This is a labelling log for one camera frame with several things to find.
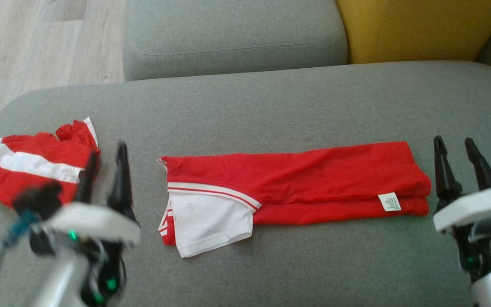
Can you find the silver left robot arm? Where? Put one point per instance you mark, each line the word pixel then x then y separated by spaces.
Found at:
pixel 58 281

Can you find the yellow sofa back cushion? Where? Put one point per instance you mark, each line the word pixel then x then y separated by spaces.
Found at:
pixel 416 30

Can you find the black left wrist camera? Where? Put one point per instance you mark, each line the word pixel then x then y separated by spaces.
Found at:
pixel 36 198

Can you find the red shorts with white stripes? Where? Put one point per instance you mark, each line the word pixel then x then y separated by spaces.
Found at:
pixel 36 149

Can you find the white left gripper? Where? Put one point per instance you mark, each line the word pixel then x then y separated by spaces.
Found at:
pixel 96 221

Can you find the red and white shirt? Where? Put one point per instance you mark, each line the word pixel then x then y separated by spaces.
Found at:
pixel 313 175

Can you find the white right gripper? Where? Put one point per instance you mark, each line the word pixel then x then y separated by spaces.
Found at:
pixel 471 207

